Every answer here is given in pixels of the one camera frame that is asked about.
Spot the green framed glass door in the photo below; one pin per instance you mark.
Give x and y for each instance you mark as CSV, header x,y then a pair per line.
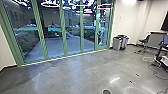
x,y
111,26

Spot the black wall television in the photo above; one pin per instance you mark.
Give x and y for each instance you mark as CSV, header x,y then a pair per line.
x,y
165,21

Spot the black wheeled cart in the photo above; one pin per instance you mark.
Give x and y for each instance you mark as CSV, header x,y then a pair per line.
x,y
164,55

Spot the black office chair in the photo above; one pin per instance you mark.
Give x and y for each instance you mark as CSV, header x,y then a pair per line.
x,y
144,40

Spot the grey trash bin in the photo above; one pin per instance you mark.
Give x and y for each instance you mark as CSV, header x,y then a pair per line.
x,y
116,43

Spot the round floor drain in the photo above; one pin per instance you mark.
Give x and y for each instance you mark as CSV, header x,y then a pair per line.
x,y
106,91

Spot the trash bin with dark lid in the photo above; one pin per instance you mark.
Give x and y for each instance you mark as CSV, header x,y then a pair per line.
x,y
124,41

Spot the green framed glass wall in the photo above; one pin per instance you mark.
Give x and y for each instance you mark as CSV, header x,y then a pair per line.
x,y
40,30

